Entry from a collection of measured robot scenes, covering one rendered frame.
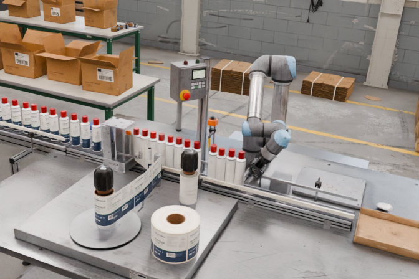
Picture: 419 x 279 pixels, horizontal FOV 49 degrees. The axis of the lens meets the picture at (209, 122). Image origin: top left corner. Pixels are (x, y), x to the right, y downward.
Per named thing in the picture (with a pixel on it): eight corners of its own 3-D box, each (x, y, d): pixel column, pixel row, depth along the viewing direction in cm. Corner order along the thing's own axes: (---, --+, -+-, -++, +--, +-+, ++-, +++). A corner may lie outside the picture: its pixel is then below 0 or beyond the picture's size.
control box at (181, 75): (169, 97, 244) (169, 62, 237) (196, 92, 253) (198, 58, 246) (178, 103, 237) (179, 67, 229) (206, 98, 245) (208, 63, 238)
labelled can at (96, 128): (90, 151, 270) (89, 119, 262) (96, 147, 274) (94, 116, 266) (98, 153, 268) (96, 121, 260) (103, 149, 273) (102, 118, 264)
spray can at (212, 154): (204, 179, 248) (206, 144, 240) (211, 176, 251) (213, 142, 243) (211, 183, 244) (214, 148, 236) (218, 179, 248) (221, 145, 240)
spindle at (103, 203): (90, 228, 201) (87, 170, 190) (102, 217, 209) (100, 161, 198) (108, 233, 198) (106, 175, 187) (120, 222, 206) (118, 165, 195)
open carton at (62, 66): (33, 82, 405) (29, 40, 390) (72, 67, 450) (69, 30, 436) (75, 91, 390) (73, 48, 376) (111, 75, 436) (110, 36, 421)
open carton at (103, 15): (76, 26, 621) (74, -2, 606) (97, 21, 657) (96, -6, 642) (101, 30, 604) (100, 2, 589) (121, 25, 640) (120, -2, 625)
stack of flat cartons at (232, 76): (209, 89, 651) (210, 67, 638) (221, 79, 698) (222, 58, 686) (254, 96, 633) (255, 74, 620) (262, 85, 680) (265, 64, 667)
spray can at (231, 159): (222, 185, 243) (225, 151, 235) (226, 180, 247) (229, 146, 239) (232, 188, 241) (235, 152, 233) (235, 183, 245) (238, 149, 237)
